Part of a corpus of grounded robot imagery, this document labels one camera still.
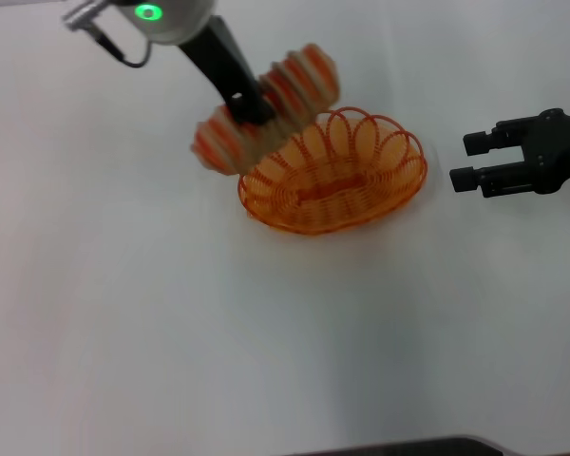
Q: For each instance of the orange woven plastic basket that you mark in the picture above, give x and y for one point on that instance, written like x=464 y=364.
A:
x=332 y=190

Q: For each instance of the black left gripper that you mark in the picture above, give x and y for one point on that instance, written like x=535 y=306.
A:
x=223 y=66

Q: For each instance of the orange striped bread roll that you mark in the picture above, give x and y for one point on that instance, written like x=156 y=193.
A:
x=294 y=90

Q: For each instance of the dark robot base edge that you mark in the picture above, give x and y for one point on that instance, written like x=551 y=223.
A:
x=399 y=446

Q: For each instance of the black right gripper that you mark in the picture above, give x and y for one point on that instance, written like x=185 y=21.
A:
x=556 y=152

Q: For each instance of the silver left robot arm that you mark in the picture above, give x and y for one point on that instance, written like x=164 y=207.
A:
x=171 y=16

